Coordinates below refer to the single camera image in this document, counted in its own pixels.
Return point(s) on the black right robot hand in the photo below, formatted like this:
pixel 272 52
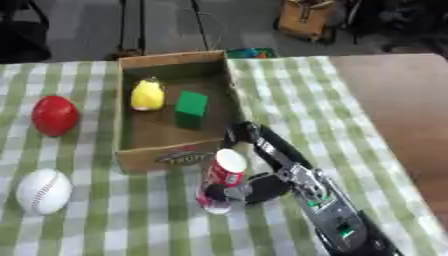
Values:
pixel 279 150

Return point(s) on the red and white can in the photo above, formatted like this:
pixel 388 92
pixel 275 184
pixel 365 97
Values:
pixel 220 180

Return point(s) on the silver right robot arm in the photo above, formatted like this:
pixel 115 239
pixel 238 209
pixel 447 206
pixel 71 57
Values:
pixel 335 213

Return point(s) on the tan cardboard box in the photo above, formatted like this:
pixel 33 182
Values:
pixel 175 110

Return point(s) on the green block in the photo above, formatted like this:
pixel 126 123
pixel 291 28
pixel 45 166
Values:
pixel 191 109

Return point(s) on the green and orange object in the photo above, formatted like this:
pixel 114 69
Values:
pixel 251 52

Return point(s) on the tan backpack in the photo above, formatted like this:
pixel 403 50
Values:
pixel 304 18

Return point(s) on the black tripod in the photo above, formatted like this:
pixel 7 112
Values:
pixel 131 28

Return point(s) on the white baseball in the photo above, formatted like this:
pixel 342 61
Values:
pixel 44 191

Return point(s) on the black chair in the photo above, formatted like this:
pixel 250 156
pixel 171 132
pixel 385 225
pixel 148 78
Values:
pixel 22 30

